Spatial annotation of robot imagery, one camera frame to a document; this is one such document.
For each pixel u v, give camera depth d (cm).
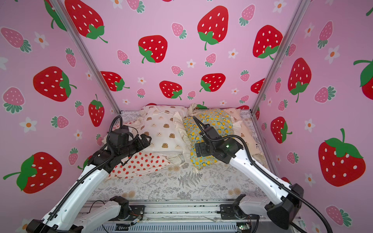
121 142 56
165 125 96
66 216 39
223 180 86
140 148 66
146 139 68
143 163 86
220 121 84
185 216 73
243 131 91
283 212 37
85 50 84
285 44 81
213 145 54
